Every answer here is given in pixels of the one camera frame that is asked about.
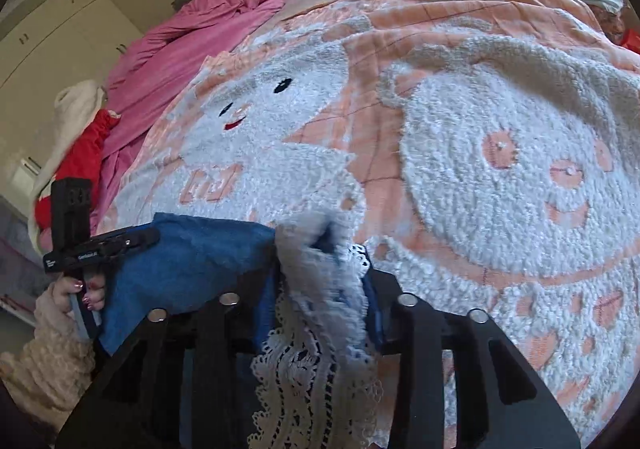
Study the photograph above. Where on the peach snowman printed blanket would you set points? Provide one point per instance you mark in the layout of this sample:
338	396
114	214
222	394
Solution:
450	179

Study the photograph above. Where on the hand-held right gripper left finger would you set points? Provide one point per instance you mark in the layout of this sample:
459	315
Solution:
210	334

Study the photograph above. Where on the blue denim pants with lace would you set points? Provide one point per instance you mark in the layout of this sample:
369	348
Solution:
190	264

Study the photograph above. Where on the red floral cloth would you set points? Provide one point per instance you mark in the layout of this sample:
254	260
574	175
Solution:
82	154

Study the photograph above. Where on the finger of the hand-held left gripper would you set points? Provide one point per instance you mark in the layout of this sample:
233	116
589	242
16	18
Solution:
135	240

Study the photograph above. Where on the white fluffy cloth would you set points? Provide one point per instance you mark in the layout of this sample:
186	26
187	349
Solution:
75	99

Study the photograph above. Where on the pink duvet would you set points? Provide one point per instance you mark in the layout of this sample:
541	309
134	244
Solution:
190	49

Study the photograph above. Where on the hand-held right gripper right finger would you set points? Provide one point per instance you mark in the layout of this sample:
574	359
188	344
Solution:
374	311

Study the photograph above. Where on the person's left forearm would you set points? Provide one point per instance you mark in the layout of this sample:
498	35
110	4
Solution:
45	359

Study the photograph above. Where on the cream wardrobe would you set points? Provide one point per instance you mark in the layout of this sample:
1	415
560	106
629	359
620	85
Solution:
55	39

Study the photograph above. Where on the person's left hand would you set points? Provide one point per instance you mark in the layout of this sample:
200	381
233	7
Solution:
65	296

